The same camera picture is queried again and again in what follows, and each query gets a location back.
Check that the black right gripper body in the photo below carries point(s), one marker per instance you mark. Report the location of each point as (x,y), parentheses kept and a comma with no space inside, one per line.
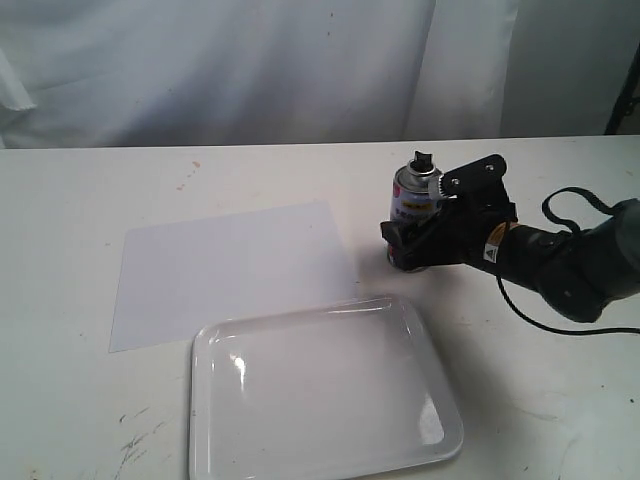
(459,232)

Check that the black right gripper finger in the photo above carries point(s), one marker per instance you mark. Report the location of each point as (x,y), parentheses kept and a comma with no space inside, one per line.
(403,241)

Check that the white spray paint can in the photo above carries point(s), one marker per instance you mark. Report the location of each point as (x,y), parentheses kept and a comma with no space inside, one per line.
(410,200)

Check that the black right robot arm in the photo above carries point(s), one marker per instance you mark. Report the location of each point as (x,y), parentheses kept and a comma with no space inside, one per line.
(578,272)

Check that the white plastic tray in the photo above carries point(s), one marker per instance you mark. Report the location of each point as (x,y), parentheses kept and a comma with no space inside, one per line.
(337,392)

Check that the white paper sheet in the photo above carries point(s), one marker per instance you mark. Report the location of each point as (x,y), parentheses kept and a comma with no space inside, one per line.
(177,278)

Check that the white backdrop cloth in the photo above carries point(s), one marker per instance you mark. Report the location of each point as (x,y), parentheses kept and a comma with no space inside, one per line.
(174,73)

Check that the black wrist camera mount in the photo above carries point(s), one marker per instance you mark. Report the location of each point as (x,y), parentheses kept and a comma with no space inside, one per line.
(481,180)

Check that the black metal stand frame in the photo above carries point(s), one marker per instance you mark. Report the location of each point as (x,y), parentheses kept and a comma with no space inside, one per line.
(624,115)

